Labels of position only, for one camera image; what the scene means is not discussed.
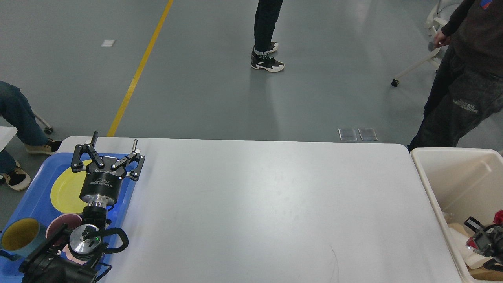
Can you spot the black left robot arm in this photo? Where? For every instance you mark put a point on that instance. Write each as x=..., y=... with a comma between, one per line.
x=73, y=255

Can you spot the teal mug yellow inside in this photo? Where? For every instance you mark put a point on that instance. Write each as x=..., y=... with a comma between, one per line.
x=20, y=238

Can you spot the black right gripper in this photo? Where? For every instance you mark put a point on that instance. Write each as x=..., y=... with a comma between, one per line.
x=488, y=241

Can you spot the seated person in jeans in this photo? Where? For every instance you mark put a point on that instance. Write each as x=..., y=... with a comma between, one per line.
x=17, y=111

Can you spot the crushed red can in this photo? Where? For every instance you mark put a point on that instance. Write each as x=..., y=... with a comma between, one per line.
x=498, y=217

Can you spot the grey office chair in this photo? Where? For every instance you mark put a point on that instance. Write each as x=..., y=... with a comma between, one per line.
x=435, y=20

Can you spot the blue plastic tray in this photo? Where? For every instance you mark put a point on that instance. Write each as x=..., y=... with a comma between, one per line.
x=36, y=203

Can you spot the white chair leg left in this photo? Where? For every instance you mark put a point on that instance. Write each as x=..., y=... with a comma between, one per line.
x=48, y=129

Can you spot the person in black trousers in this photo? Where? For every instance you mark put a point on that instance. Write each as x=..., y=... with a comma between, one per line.
x=468, y=86

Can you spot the white plastic bin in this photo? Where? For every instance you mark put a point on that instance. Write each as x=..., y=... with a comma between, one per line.
x=461, y=183

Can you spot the person in dark jeans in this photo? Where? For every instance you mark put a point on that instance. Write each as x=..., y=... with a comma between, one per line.
x=266, y=16

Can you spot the white table edge left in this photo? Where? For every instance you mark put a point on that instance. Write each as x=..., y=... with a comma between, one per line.
x=6, y=135

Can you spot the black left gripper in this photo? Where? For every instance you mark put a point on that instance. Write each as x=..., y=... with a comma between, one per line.
x=101, y=182

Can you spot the yellow plastic plate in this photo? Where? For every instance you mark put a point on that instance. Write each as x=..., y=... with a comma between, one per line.
x=66, y=189

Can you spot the white paper cup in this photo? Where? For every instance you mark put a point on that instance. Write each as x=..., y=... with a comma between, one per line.
x=472, y=259

